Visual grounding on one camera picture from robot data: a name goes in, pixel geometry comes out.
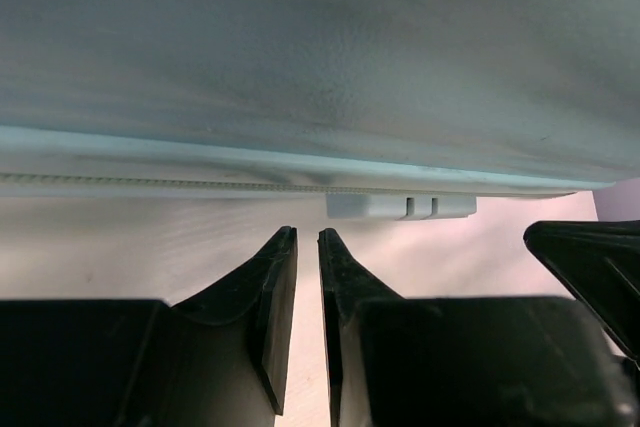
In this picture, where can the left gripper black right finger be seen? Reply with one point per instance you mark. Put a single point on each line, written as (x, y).
(470, 361)

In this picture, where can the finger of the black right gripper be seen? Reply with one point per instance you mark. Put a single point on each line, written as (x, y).
(598, 263)

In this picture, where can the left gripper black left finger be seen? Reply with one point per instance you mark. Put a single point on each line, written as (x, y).
(218, 358)

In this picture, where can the light blue hard-shell suitcase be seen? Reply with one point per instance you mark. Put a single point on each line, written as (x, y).
(451, 99)

